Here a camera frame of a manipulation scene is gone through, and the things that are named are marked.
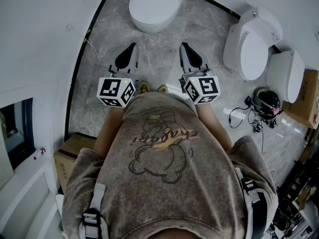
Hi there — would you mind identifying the dark framed window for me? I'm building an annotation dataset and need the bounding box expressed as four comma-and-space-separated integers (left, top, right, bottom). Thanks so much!
0, 98, 36, 171

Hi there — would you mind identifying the person's left olive shoe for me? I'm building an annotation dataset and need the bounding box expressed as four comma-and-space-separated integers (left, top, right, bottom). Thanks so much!
138, 81, 150, 95

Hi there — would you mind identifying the thin white cable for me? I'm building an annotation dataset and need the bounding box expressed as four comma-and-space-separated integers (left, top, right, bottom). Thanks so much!
83, 35, 108, 131

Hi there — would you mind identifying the person's right forearm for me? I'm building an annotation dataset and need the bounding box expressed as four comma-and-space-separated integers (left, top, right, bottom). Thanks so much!
195, 103, 234, 152

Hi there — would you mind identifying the plain brown cardboard box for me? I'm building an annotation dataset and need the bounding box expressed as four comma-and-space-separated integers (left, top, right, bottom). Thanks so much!
53, 132, 98, 194

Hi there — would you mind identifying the dark equipment pile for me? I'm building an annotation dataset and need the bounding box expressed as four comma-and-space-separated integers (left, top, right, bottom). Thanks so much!
271, 155, 319, 239

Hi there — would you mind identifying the black cable bundle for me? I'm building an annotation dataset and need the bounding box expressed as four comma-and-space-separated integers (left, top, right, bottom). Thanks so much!
228, 96, 278, 134

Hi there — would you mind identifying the brown cardboard box with print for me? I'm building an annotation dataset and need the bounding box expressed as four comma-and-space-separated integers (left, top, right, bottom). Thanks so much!
282, 69, 319, 130

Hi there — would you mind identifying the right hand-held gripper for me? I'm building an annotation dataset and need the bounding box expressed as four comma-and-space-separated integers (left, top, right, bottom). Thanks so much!
178, 42, 221, 105

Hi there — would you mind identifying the person's left forearm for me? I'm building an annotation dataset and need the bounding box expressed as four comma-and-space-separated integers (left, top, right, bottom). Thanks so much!
93, 105, 126, 159

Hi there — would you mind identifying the brown printed t-shirt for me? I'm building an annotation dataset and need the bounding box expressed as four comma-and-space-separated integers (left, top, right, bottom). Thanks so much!
61, 92, 279, 239

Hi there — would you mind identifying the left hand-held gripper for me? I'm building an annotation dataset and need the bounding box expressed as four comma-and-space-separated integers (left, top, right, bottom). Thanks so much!
97, 42, 140, 108

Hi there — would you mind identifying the white toilet with side panel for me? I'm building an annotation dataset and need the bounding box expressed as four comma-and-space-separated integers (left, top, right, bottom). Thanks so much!
222, 6, 284, 82

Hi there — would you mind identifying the black helmet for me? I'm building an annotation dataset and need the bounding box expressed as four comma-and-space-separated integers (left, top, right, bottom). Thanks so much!
252, 87, 283, 121

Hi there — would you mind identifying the grey harness strap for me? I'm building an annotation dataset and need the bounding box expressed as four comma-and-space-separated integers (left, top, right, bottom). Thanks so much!
234, 167, 269, 239
82, 183, 110, 239

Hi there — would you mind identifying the white narrow toilet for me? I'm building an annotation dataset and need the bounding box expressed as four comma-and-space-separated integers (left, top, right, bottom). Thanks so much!
265, 49, 306, 104

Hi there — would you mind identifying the white bottle with red label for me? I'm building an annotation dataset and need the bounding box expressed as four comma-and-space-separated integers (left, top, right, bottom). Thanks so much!
33, 147, 47, 160

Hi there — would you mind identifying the white toilet body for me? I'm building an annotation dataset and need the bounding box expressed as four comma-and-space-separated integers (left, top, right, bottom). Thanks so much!
131, 0, 188, 33

